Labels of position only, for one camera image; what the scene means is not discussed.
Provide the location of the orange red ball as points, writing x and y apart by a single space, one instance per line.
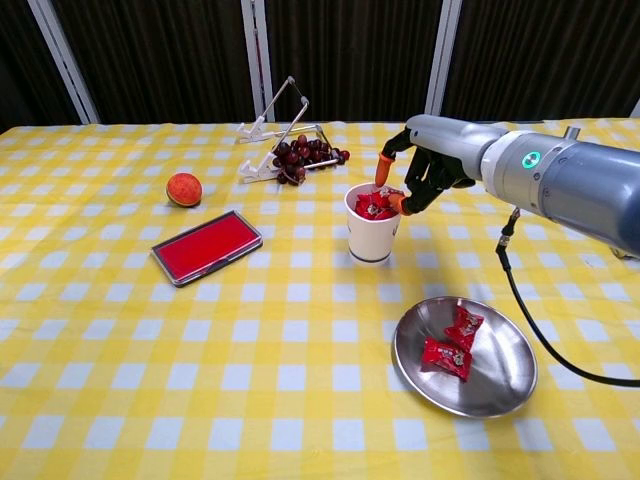
184 190

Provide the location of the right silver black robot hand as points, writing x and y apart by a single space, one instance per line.
450 145

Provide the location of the yellow white checkered tablecloth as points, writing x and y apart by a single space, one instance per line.
200 375

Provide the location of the white metal frame post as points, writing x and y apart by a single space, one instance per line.
636 109
447 45
257 55
65 65

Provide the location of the white paper cup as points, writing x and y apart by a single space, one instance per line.
371 240

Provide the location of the dark pleated curtain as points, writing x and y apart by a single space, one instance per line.
160 55

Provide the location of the dark red grape bunch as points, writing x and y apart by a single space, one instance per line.
300 152

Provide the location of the round stainless steel plate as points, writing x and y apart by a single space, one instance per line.
470 395

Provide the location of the red stamp pad case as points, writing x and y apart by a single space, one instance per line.
207 247

